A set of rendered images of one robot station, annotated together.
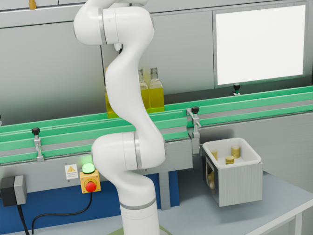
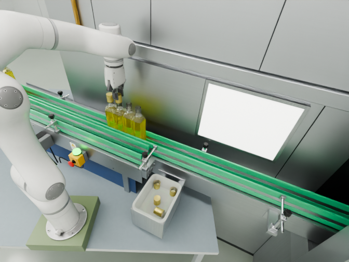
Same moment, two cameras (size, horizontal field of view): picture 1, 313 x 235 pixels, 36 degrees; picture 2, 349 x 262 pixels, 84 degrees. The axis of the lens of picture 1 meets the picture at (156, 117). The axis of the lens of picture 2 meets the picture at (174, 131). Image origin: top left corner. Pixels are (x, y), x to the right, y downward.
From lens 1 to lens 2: 138 cm
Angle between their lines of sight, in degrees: 31
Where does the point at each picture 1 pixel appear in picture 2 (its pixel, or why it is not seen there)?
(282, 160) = not seen: hidden behind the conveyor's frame
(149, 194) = (48, 209)
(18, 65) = (77, 66)
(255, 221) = (156, 243)
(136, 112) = (16, 164)
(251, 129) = (197, 181)
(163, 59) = (160, 100)
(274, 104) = (222, 175)
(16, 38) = not seen: hidden behind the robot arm
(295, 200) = (200, 245)
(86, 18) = not seen: outside the picture
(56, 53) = (97, 67)
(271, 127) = (213, 188)
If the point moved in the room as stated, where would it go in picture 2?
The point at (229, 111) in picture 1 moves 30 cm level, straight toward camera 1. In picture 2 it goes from (185, 161) to (140, 199)
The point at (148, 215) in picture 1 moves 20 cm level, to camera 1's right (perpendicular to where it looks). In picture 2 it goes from (51, 218) to (80, 247)
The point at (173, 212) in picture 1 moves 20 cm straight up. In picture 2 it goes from (127, 197) to (124, 178)
